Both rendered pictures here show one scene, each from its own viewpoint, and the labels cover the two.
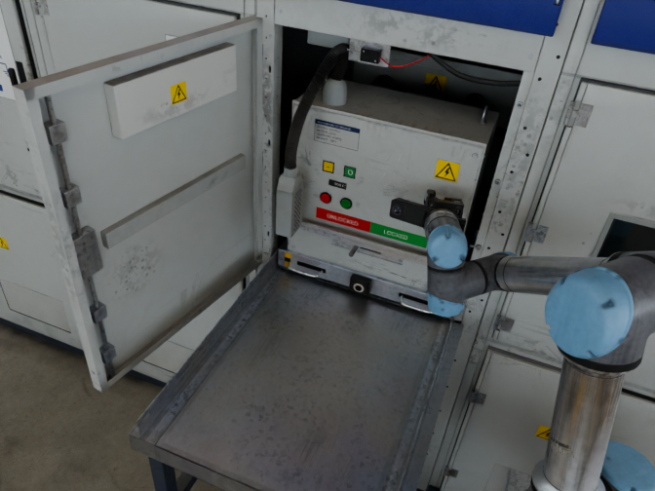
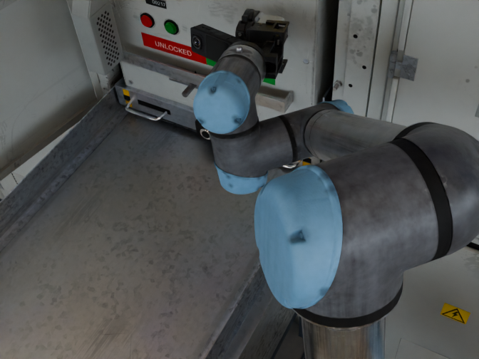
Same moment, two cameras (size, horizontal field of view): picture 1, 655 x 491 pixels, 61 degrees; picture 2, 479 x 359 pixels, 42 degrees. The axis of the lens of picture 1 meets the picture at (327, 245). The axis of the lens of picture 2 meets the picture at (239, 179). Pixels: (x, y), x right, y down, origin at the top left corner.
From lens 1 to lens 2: 0.49 m
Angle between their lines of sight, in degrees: 16
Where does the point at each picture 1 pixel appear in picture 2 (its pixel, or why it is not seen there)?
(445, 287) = (229, 157)
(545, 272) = (341, 143)
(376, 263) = not seen: hidden behind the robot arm
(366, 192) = (189, 12)
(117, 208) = not seen: outside the picture
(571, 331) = (272, 266)
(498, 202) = (351, 22)
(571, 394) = (306, 340)
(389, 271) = not seen: hidden behind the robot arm
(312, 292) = (155, 139)
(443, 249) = (209, 109)
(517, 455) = (423, 332)
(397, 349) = (241, 214)
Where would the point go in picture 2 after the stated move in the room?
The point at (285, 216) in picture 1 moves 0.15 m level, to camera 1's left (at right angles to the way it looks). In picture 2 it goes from (90, 49) to (22, 45)
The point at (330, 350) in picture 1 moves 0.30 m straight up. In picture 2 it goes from (158, 215) to (131, 112)
